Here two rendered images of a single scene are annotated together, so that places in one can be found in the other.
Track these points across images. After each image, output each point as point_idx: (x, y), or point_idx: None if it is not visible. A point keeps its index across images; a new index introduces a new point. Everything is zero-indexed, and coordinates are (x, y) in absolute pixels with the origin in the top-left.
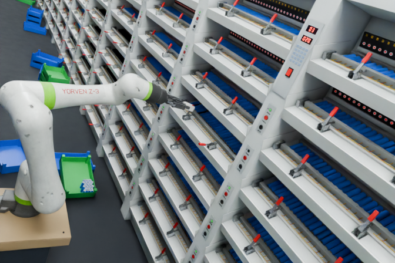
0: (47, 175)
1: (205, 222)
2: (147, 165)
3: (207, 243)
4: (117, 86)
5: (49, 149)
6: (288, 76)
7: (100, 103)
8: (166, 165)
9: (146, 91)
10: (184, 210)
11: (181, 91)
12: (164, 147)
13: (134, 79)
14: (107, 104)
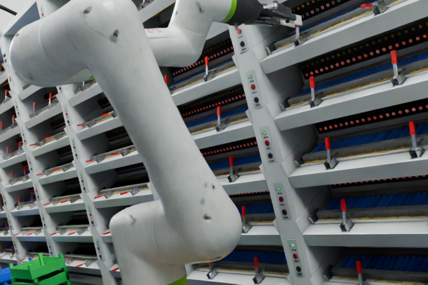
0: (186, 140)
1: None
2: (293, 190)
3: None
4: (181, 6)
5: (162, 77)
6: None
7: (172, 53)
8: (321, 158)
9: None
10: (425, 153)
11: (260, 32)
12: (299, 123)
13: None
14: (182, 54)
